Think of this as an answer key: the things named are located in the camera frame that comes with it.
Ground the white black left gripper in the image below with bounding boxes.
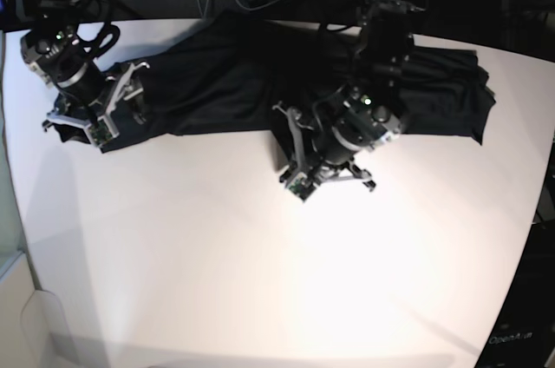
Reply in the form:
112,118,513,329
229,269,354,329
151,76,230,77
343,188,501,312
271,102,376,191

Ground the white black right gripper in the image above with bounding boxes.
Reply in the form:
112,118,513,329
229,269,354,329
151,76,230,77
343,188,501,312
42,62,150,133

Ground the black OpenArm case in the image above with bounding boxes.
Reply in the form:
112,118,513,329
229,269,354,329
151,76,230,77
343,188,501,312
476,220,554,367

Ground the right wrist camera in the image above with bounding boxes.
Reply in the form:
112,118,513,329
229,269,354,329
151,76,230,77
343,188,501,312
285,174,318,202

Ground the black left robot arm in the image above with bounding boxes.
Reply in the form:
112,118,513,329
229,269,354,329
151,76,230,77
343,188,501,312
21,0,375,199

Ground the black long sleeve shirt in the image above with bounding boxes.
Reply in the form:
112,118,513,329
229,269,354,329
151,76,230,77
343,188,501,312
43,9,495,172

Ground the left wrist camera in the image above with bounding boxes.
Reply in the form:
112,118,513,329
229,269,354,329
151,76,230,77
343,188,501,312
85,119,119,148

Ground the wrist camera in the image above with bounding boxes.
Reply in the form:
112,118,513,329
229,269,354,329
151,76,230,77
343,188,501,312
85,119,119,148
285,174,318,202

